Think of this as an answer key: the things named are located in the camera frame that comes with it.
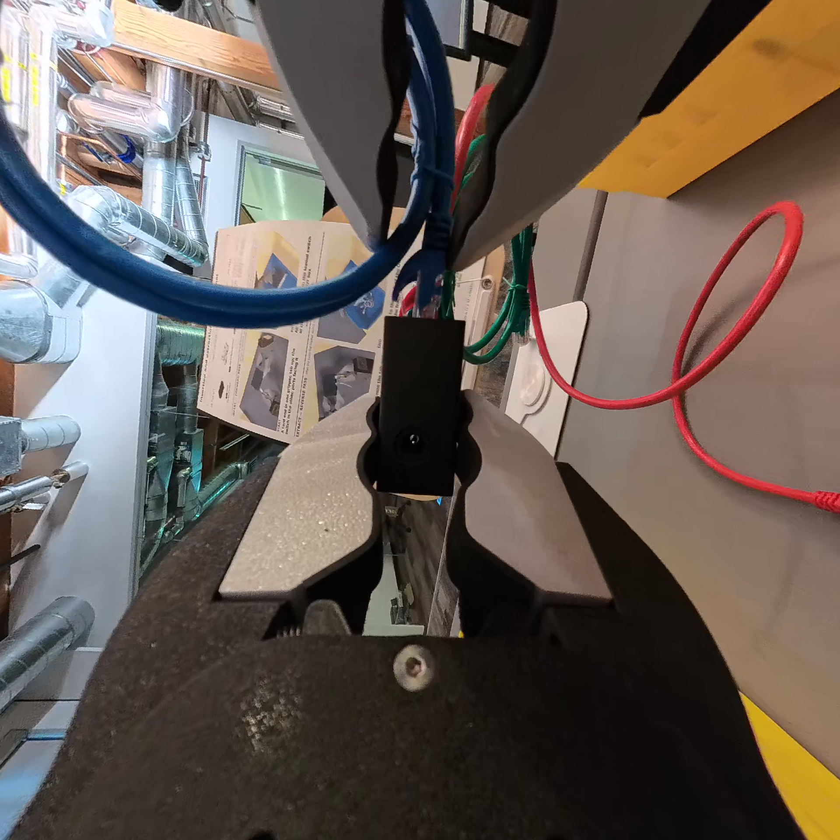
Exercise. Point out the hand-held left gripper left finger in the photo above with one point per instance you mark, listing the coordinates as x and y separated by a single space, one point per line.
302 518

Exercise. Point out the silver round air duct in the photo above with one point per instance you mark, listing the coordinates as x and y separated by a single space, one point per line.
39 649

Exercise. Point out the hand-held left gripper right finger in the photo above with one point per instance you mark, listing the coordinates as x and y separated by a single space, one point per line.
525 525

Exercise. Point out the black network switch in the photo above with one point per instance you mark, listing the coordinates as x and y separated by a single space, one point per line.
420 367

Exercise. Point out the yellow plastic bin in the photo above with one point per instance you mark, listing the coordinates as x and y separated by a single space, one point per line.
722 131
807 761

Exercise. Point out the white stand base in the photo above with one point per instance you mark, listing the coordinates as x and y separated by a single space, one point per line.
551 354

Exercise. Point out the bundle of silver insulated pipes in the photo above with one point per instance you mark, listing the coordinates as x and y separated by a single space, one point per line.
111 111

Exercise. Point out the printed instruction sheet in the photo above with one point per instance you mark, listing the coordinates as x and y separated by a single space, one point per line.
275 315

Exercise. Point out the glass partition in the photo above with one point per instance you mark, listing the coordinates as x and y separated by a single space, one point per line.
177 420

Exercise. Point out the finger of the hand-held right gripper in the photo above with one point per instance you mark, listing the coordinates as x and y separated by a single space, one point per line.
328 79
590 98

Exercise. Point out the grey metal pole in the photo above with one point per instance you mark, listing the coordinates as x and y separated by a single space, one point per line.
589 243

